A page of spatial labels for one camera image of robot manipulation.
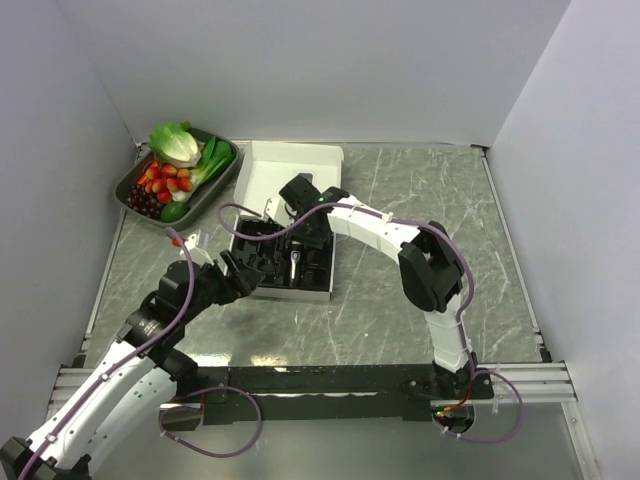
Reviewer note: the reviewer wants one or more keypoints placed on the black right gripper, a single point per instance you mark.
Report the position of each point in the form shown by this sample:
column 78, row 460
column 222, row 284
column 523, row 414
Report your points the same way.
column 316, row 238

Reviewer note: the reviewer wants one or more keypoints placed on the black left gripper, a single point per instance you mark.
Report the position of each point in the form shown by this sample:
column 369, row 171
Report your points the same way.
column 246, row 278

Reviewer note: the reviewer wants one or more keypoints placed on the white clipper kit box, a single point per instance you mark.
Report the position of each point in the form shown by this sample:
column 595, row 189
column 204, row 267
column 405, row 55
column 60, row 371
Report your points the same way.
column 267, row 167

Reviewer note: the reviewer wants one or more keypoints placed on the black silver hair clipper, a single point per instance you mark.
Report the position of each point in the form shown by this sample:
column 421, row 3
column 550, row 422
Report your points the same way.
column 294, row 260

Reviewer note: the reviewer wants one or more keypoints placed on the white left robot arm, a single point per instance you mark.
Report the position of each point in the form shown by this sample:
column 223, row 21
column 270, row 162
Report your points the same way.
column 141, row 369

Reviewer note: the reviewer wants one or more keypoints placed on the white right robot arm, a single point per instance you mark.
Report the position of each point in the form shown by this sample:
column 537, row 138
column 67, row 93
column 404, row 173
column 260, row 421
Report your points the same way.
column 435, row 276

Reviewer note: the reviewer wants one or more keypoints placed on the green bok choy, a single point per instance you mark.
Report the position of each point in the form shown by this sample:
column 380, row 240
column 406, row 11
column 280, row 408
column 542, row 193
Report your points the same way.
column 215, row 157

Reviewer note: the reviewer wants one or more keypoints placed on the dark grey food tray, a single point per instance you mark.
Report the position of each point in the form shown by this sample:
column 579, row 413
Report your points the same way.
column 204, row 194

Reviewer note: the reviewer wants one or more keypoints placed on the green lime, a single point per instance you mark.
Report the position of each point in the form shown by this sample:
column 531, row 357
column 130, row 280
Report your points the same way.
column 174, row 212

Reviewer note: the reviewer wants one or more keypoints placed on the dark purple grapes bunch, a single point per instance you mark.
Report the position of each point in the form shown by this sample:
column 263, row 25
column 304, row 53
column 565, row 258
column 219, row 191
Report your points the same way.
column 144, row 203

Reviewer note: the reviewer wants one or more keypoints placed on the red strawberries pile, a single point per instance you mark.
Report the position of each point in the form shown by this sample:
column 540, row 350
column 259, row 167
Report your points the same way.
column 167, row 183

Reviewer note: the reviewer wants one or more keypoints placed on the green lettuce head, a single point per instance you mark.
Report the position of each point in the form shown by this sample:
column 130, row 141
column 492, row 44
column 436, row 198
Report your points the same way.
column 173, row 143

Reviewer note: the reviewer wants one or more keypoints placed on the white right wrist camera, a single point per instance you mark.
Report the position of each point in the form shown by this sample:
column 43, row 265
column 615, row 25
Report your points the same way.
column 275, row 209

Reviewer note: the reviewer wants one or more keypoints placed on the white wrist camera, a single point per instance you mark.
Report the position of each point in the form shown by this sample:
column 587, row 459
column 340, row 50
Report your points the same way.
column 275, row 209
column 196, row 243

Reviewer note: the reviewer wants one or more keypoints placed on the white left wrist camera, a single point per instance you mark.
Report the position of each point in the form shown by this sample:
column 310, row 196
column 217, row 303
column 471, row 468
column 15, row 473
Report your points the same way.
column 196, row 243

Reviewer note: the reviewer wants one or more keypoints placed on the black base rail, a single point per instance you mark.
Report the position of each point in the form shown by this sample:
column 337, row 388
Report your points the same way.
column 407, row 391

